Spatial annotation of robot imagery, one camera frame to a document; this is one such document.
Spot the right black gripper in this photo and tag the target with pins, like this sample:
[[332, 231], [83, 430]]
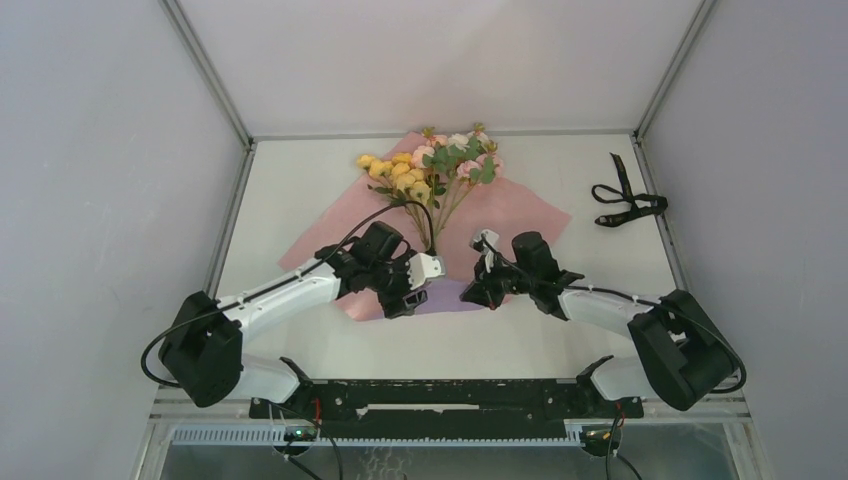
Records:
[[483, 288]]

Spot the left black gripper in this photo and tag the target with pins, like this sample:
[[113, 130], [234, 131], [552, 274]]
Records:
[[394, 305]]

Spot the purple pink wrapping paper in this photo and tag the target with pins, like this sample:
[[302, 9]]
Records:
[[506, 207]]

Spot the fake flower bouquet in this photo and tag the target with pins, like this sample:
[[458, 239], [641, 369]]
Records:
[[431, 180]]

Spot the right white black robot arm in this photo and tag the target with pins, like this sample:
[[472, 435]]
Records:
[[680, 355]]

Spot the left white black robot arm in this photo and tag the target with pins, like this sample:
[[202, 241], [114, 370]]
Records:
[[204, 350]]

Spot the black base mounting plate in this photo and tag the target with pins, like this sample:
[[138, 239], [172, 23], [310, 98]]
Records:
[[475, 408]]

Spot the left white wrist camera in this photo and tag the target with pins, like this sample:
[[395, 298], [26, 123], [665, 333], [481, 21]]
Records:
[[423, 268]]

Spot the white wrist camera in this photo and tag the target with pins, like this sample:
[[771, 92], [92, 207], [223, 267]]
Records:
[[483, 241], [423, 268]]

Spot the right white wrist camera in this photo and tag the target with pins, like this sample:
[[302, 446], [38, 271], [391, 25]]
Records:
[[483, 241]]

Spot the white slotted cable duct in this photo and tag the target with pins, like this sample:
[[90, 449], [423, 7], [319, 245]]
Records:
[[278, 436]]

